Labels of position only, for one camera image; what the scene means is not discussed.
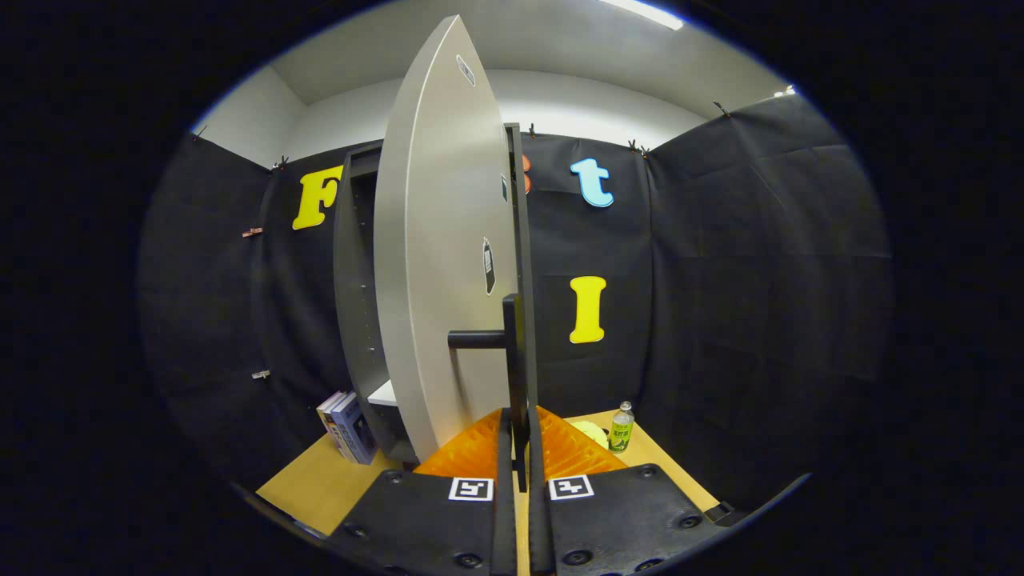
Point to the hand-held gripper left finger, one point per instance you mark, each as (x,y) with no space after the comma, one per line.
(504,528)

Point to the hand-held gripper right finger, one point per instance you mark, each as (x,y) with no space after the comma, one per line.
(540,528)

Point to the grey shoe cabinet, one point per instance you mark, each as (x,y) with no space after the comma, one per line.
(352,304)

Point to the beige shoe cabinet door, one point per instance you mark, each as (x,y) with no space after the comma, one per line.
(440,240)

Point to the pale yellow round object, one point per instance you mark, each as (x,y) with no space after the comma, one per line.
(592,434)

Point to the green drink bottle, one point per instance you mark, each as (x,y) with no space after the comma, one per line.
(621,428)

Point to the blue cover book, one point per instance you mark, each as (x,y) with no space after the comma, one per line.
(356,432)

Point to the small black object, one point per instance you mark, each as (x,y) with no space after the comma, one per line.
(720,512)

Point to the black backdrop cloth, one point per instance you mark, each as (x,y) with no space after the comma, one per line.
(760,280)

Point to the small ceiling light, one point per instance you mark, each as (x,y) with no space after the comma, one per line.
(784,90)

